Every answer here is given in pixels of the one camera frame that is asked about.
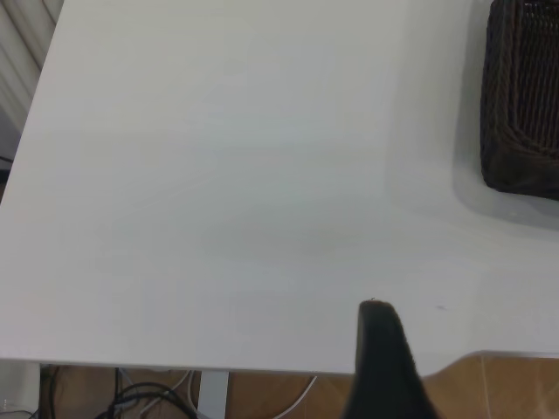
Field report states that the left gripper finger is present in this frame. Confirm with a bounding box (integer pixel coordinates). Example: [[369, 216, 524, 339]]
[[340, 299, 443, 419]]

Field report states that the black wicker basket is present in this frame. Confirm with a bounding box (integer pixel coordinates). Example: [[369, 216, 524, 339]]
[[479, 0, 559, 203]]

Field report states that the white table leg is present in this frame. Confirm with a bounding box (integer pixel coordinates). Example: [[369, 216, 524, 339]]
[[197, 372, 231, 419]]

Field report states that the white curtain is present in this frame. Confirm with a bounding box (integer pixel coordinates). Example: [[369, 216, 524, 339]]
[[0, 0, 65, 132]]

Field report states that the white floor cable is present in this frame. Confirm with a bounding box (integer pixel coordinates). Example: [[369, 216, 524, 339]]
[[138, 370, 320, 419]]

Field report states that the black floor cable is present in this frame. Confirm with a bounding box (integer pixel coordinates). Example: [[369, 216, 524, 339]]
[[39, 366, 198, 419]]

